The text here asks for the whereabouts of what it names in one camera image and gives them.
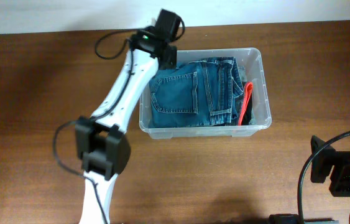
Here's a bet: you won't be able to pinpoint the black shorts red grey waistband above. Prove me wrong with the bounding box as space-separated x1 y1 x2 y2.
231 82 254 126

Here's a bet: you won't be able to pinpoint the light blue jeans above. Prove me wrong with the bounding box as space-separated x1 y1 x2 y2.
239 66 256 126

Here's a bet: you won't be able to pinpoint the dark blue jeans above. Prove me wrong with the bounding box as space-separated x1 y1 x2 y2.
149 57 243 128

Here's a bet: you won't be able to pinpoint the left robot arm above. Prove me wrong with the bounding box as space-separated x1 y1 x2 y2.
75 9 185 223

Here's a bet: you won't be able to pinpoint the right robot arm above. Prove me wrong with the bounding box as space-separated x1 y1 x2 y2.
267 131 350 224

